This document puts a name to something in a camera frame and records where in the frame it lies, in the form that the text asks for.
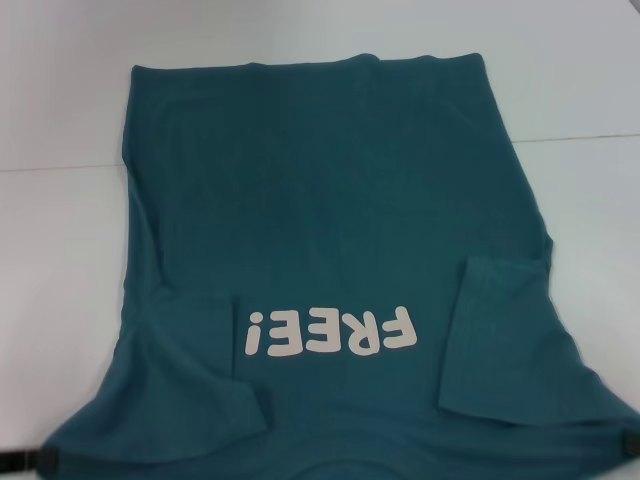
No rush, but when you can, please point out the teal t-shirt with FREE print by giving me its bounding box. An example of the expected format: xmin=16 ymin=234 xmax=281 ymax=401
xmin=38 ymin=50 xmax=634 ymax=480

